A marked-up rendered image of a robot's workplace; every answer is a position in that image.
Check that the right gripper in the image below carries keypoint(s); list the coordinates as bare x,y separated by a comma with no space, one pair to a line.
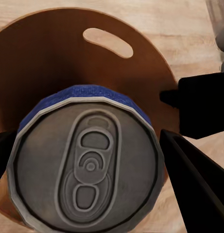
200,100

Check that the can of soda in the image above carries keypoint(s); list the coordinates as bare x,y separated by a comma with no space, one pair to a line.
85,160

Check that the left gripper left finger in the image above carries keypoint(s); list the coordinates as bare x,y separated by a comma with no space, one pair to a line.
7,139

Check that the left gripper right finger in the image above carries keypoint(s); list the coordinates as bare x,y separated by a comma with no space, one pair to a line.
198,184

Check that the trash can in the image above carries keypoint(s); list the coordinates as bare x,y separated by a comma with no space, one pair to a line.
44,52

